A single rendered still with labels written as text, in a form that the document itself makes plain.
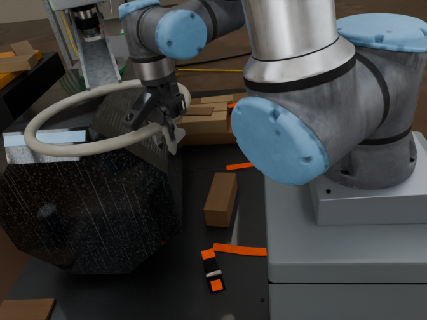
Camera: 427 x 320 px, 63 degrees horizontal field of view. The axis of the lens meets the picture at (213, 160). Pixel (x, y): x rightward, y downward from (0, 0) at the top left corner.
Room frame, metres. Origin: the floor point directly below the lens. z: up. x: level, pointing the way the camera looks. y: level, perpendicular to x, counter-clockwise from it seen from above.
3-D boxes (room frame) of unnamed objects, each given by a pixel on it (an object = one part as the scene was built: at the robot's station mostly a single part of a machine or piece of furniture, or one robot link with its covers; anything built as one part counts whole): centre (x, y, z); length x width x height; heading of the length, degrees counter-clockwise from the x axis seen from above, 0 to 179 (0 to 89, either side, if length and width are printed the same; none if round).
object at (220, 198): (1.40, -0.01, 0.07); 0.30 x 0.12 x 0.12; 163
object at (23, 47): (2.12, 1.00, 0.80); 0.20 x 0.10 x 0.05; 29
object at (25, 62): (1.88, 0.96, 0.81); 0.20 x 0.10 x 0.05; 87
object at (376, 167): (0.54, -0.30, 0.98); 0.19 x 0.19 x 0.10
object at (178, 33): (0.72, 0.04, 1.18); 0.12 x 0.12 x 0.09; 34
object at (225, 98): (2.50, -0.10, 0.10); 0.25 x 0.10 x 0.01; 82
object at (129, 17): (0.81, 0.11, 1.16); 0.10 x 0.09 x 0.12; 34
